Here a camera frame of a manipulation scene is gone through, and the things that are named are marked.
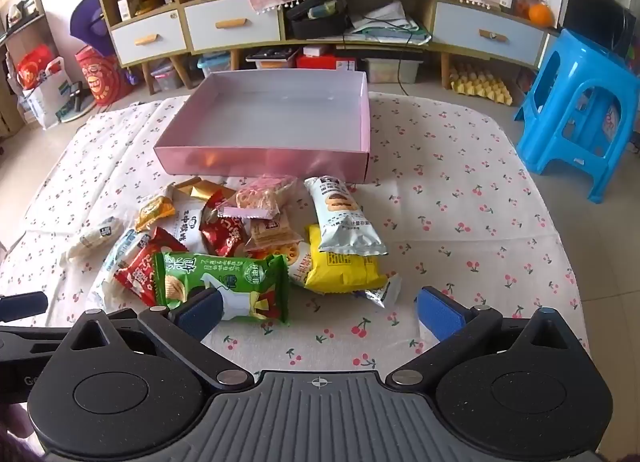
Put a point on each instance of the person's left hand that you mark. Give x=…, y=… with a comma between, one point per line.
x=12, y=427

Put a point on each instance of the light blue drawer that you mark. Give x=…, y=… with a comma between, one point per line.
x=460, y=26

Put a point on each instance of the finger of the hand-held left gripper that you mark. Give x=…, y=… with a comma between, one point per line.
x=25, y=306

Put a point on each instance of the green chips packet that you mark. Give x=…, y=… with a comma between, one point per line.
x=235, y=277

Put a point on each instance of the gold wrapper snack bar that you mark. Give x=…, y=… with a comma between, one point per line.
x=200, y=189

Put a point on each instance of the cherry print tablecloth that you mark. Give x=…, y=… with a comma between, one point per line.
x=475, y=222

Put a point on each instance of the black microwave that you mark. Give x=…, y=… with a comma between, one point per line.
x=595, y=16

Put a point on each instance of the pink cardboard box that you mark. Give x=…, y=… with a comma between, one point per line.
x=275, y=96

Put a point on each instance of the yellow egg tray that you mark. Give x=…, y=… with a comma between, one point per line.
x=480, y=86

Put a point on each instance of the white shopping bag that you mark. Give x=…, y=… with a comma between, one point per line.
x=50, y=101

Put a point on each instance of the light blue white packet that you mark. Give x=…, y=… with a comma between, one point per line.
x=122, y=249

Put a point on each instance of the red printed bag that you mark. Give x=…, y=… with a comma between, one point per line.
x=102, y=76

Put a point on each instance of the grey white cookie packet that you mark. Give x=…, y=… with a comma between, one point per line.
x=340, y=222

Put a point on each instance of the pile of papers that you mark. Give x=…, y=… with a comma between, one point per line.
x=380, y=16

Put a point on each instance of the yellow snack packet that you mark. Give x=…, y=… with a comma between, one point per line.
x=340, y=272

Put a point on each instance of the red snack packet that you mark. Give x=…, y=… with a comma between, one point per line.
x=145, y=272
x=225, y=237

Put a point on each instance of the red flat box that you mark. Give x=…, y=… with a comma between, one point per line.
x=325, y=63

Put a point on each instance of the pink clear snack packet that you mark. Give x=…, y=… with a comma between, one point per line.
x=255, y=199

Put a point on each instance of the clear storage bin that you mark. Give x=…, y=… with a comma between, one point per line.
x=390, y=71
x=167, y=74

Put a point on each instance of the black storage box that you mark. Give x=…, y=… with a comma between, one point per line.
x=310, y=26

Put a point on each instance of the orange fruit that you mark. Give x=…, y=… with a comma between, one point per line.
x=540, y=14

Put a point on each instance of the blue lid storage bin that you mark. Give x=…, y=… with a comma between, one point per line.
x=215, y=66

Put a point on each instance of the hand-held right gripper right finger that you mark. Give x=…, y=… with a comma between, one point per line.
x=440, y=312

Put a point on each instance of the small orange snack packet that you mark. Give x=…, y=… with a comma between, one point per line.
x=155, y=212

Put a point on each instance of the white packet black print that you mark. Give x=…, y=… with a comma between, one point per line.
x=187, y=227

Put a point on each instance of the clear cracker packet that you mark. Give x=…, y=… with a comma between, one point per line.
x=270, y=234

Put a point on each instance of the white bun packet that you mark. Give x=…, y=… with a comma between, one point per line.
x=92, y=239

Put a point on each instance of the red gift bag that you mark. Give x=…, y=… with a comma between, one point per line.
x=32, y=69

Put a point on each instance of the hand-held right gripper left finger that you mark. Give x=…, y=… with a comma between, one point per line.
x=200, y=314

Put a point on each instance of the blue plastic stool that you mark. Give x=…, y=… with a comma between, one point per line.
x=575, y=56

